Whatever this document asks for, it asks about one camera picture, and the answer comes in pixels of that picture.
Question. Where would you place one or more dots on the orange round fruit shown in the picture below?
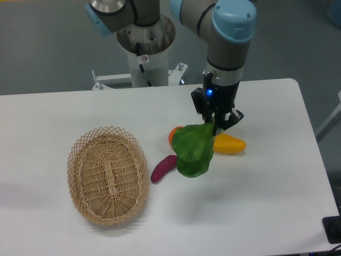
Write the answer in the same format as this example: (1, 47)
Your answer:
(172, 132)

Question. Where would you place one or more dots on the black device at table edge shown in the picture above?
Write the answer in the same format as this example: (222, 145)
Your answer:
(332, 229)

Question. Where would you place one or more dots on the purple sweet potato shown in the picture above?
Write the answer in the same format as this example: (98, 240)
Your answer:
(165, 166)

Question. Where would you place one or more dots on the yellow mango fruit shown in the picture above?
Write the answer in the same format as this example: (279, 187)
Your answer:
(226, 144)

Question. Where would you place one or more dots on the green leafy vegetable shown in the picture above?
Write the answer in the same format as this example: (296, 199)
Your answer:
(193, 145)

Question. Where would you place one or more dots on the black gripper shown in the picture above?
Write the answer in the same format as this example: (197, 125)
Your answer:
(215, 99)

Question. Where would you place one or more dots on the white table leg frame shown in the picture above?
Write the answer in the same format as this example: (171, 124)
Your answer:
(329, 123)

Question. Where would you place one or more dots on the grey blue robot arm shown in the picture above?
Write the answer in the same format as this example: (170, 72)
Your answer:
(226, 26)

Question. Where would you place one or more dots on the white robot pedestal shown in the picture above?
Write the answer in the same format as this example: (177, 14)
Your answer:
(147, 50)

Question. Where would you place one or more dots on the woven wicker basket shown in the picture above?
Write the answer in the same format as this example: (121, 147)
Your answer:
(108, 176)

